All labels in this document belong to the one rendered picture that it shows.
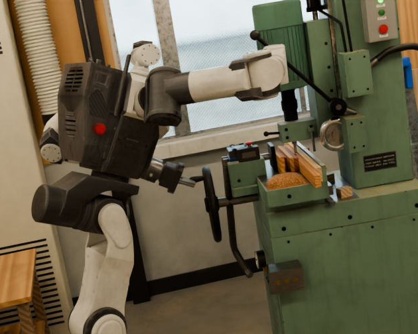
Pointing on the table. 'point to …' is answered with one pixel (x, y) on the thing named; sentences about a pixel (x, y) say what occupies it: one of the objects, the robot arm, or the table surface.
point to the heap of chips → (278, 181)
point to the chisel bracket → (296, 130)
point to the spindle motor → (284, 35)
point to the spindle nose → (289, 105)
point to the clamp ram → (271, 156)
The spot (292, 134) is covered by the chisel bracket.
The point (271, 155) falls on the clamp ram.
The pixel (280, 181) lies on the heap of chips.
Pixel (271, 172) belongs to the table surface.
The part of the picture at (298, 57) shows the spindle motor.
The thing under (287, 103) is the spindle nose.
